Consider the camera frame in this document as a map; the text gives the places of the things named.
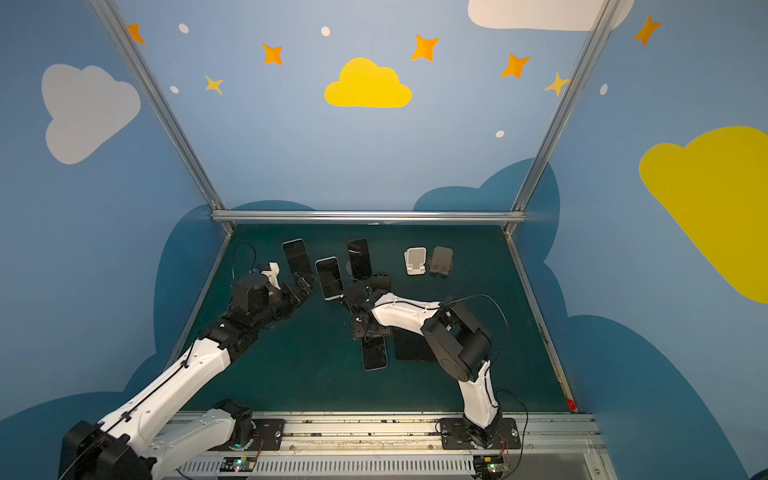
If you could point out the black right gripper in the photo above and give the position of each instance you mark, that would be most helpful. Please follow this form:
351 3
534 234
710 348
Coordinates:
360 306

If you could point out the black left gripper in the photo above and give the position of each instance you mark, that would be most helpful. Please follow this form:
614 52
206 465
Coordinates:
298 287

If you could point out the white-edged phone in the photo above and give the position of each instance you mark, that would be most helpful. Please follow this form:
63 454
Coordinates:
330 278

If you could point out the purple phone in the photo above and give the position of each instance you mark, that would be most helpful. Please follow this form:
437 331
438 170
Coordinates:
374 353

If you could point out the black phone stand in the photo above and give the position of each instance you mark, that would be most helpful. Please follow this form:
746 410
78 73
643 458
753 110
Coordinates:
381 282

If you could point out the white phone stand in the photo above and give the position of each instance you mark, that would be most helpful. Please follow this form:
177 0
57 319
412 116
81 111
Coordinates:
415 260

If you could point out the round wooden phone stand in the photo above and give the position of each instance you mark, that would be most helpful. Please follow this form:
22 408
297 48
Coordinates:
441 262

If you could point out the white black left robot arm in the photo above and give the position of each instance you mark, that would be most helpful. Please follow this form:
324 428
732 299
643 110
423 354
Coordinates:
129 443

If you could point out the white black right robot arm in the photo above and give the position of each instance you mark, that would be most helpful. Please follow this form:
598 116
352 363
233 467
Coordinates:
460 343

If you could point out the horizontal aluminium back bar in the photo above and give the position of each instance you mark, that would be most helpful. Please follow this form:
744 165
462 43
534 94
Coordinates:
367 217

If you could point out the right circuit board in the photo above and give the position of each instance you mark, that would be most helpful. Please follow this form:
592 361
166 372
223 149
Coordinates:
489 467

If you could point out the circuit board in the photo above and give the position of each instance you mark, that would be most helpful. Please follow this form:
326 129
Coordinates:
238 464
489 467

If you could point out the left circuit board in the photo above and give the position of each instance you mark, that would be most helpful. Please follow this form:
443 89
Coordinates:
238 464

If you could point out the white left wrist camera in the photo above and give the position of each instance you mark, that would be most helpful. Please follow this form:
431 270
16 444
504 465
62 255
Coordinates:
271 271

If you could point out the aluminium rail front frame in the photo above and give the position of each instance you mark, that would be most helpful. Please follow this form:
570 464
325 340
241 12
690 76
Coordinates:
407 444

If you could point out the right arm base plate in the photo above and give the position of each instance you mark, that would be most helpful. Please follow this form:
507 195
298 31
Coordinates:
461 434

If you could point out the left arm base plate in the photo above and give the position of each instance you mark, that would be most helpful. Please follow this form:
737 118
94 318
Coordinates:
257 435

